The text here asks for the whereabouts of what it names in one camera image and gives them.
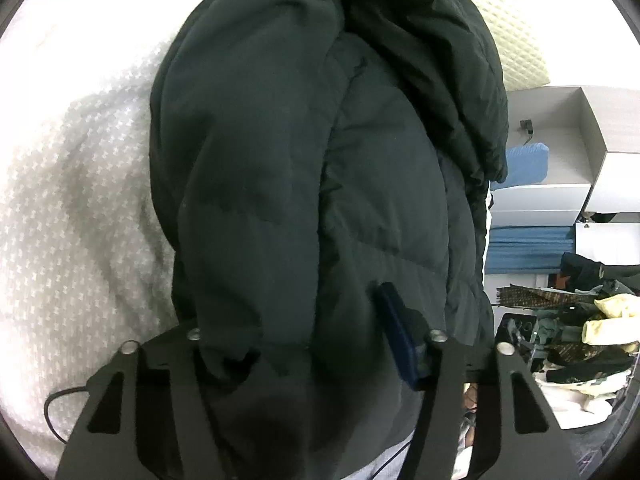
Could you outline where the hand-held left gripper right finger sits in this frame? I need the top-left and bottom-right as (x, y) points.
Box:
(375, 282), (581, 480)

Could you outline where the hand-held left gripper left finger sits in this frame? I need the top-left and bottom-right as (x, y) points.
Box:
(55, 329), (236, 480)

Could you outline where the black puffer jacket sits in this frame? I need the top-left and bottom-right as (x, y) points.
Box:
(149, 0), (510, 480)

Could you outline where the pile of clothes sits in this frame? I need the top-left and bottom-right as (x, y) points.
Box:
(492, 252), (640, 431)

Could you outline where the blue curtain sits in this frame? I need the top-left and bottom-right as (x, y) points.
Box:
(486, 226), (575, 275)

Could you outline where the grey patterned duvet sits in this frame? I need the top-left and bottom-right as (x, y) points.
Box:
(0, 0), (211, 478)

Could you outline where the blue cloth on shelf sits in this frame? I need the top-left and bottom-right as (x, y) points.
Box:
(490, 142), (551, 192)

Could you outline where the white wardrobe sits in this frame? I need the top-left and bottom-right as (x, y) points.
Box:
(489, 85), (640, 281)

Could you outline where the cream quilted headboard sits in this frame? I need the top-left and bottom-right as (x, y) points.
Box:
(450, 0), (553, 93)

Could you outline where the black cable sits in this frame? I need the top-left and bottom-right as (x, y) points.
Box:
(44, 385), (91, 446)

